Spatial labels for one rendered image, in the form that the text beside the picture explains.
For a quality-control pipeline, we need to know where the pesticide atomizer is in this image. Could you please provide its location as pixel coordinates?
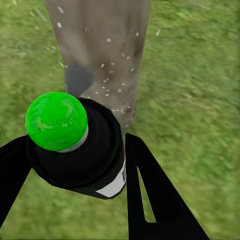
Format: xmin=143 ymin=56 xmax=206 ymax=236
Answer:
xmin=25 ymin=64 xmax=127 ymax=200

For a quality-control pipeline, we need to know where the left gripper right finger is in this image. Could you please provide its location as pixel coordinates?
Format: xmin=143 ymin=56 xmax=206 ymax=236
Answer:
xmin=124 ymin=133 xmax=210 ymax=240

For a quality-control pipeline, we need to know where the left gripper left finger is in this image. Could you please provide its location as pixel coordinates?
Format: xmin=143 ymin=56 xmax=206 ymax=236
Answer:
xmin=0 ymin=135 xmax=32 ymax=228

